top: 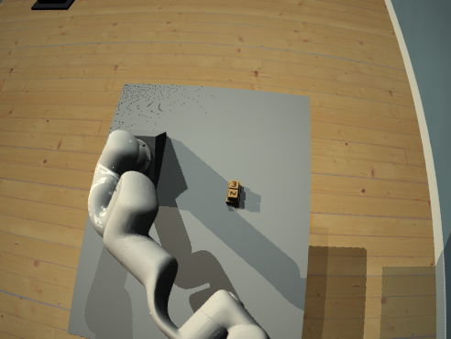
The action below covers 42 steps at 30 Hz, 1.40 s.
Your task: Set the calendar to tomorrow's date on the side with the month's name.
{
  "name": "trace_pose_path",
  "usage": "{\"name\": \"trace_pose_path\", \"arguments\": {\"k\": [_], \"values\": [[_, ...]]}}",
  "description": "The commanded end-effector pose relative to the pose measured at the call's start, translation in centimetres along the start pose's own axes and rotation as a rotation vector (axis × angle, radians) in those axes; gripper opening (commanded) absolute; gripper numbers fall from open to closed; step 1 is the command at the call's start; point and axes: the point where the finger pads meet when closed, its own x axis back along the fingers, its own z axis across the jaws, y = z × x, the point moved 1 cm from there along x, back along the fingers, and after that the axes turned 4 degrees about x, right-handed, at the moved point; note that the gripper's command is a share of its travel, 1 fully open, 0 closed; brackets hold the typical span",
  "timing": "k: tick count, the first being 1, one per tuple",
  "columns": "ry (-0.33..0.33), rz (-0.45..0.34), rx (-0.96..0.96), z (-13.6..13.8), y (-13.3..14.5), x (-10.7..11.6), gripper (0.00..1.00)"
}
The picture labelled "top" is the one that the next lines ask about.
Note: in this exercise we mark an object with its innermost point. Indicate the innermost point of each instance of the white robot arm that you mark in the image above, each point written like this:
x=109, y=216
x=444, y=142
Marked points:
x=126, y=237

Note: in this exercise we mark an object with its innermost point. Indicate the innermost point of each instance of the tan cube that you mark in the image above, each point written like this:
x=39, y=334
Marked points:
x=232, y=195
x=234, y=184

